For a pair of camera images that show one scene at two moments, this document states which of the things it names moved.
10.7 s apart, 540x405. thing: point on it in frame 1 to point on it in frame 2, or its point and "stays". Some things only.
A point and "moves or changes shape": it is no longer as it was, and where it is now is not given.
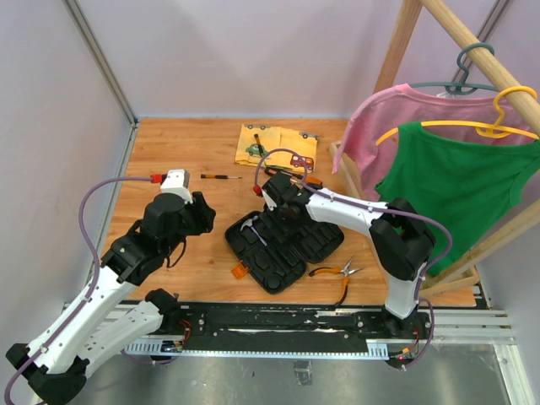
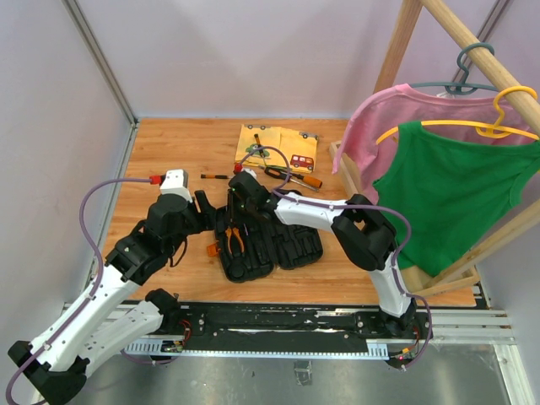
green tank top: (467, 186) stays
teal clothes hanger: (461, 88) stays
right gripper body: (281, 213) to (239, 210)
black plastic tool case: (275, 252) moves or changes shape
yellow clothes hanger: (494, 130) stays
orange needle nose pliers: (345, 270) to (229, 232)
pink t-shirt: (371, 132) stays
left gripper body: (196, 220) stays
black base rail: (312, 330) stays
